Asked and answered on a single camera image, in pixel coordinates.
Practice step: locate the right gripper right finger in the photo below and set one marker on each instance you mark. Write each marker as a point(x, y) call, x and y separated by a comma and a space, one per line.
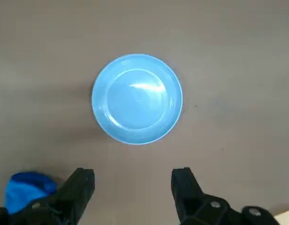
point(193, 206)

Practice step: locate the blue cloth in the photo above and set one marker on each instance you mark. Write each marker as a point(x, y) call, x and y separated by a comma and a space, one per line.
point(24, 189)

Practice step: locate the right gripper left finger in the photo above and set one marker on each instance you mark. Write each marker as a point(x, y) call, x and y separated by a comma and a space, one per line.
point(64, 201)

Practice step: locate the blue plastic plate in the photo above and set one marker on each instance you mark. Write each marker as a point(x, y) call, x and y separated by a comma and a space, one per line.
point(137, 100)

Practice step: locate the wooden cup rack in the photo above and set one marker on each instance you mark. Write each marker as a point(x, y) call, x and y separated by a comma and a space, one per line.
point(287, 219)

